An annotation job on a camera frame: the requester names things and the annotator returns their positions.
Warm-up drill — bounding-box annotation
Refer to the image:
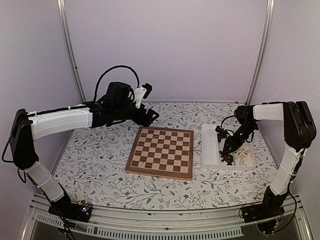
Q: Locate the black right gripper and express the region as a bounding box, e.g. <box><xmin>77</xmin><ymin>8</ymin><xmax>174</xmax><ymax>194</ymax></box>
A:
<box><xmin>222</xmin><ymin>122</ymin><xmax>258</xmax><ymax>155</ymax></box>

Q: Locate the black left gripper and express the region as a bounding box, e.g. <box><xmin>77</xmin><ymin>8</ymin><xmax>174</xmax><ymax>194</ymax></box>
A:
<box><xmin>113</xmin><ymin>103</ymin><xmax>160</xmax><ymax>128</ymax></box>

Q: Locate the wooden chessboard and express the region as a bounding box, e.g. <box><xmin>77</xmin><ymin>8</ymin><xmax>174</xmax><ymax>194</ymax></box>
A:
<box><xmin>125</xmin><ymin>126</ymin><xmax>194</xmax><ymax>181</ymax></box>

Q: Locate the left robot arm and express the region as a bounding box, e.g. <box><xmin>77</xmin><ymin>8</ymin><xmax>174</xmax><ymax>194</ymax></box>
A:
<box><xmin>5</xmin><ymin>81</ymin><xmax>159</xmax><ymax>217</ymax></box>

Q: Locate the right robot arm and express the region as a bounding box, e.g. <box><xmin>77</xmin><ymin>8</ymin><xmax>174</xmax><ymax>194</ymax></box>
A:
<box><xmin>222</xmin><ymin>101</ymin><xmax>317</xmax><ymax>196</ymax></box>

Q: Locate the dark chess pieces pile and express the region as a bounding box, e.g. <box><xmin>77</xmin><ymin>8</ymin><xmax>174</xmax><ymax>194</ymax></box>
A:
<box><xmin>217</xmin><ymin>132</ymin><xmax>234</xmax><ymax>166</ymax></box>

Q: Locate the light chess pieces pile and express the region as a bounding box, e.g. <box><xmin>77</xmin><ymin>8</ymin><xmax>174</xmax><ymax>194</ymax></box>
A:
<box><xmin>234</xmin><ymin>148</ymin><xmax>251</xmax><ymax>167</ymax></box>

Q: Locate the white divided plastic tray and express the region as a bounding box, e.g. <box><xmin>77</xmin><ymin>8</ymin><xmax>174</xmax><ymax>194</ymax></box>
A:
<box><xmin>200</xmin><ymin>124</ymin><xmax>257</xmax><ymax>171</ymax></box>

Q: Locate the floral patterned table mat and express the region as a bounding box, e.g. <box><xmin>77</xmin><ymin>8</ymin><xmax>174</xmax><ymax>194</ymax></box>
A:
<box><xmin>49</xmin><ymin>100</ymin><xmax>286</xmax><ymax>210</ymax></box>

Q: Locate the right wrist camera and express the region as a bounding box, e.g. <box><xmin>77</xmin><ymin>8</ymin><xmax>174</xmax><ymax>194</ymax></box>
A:
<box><xmin>215</xmin><ymin>125</ymin><xmax>234</xmax><ymax>136</ymax></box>

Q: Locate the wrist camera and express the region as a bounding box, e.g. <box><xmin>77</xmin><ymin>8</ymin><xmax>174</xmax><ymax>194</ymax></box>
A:
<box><xmin>133</xmin><ymin>83</ymin><xmax>153</xmax><ymax>109</ymax></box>
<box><xmin>215</xmin><ymin>125</ymin><xmax>234</xmax><ymax>136</ymax></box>

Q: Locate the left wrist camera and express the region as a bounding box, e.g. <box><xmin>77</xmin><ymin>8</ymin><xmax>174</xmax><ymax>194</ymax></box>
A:
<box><xmin>133</xmin><ymin>83</ymin><xmax>153</xmax><ymax>109</ymax></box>

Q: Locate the right black cable loop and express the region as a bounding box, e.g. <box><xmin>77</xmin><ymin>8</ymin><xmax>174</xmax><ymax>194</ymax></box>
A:
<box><xmin>221</xmin><ymin>114</ymin><xmax>237</xmax><ymax>131</ymax></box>

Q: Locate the black cable loop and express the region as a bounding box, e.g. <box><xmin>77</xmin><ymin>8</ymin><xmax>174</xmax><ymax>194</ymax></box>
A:
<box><xmin>221</xmin><ymin>114</ymin><xmax>237</xmax><ymax>131</ymax></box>
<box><xmin>93</xmin><ymin>65</ymin><xmax>141</xmax><ymax>103</ymax></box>

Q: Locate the left black cable loop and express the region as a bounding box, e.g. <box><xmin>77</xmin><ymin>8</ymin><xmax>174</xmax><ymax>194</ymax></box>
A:
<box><xmin>93</xmin><ymin>65</ymin><xmax>141</xmax><ymax>103</ymax></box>

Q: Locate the front aluminium rail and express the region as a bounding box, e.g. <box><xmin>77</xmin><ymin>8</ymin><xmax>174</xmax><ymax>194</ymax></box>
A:
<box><xmin>21</xmin><ymin>194</ymin><xmax>315</xmax><ymax>240</ymax></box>

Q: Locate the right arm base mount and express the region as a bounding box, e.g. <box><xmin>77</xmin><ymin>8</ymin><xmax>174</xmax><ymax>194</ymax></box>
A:
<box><xmin>239</xmin><ymin>188</ymin><xmax>288</xmax><ymax>235</ymax></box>

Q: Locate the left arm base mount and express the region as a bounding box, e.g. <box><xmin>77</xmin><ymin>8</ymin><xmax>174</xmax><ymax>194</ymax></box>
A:
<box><xmin>48</xmin><ymin>195</ymin><xmax>93</xmax><ymax>223</ymax></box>

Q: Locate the right aluminium frame post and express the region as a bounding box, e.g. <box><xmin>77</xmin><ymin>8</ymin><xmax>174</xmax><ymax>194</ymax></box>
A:
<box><xmin>245</xmin><ymin>0</ymin><xmax>275</xmax><ymax>105</ymax></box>

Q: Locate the aluminium frame post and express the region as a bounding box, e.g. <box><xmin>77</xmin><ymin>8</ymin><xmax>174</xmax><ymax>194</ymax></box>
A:
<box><xmin>56</xmin><ymin>0</ymin><xmax>87</xmax><ymax>103</ymax></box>
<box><xmin>245</xmin><ymin>0</ymin><xmax>275</xmax><ymax>105</ymax></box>

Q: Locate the left aluminium frame post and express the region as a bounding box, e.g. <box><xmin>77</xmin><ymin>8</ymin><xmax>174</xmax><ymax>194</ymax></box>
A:
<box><xmin>56</xmin><ymin>0</ymin><xmax>87</xmax><ymax>103</ymax></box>

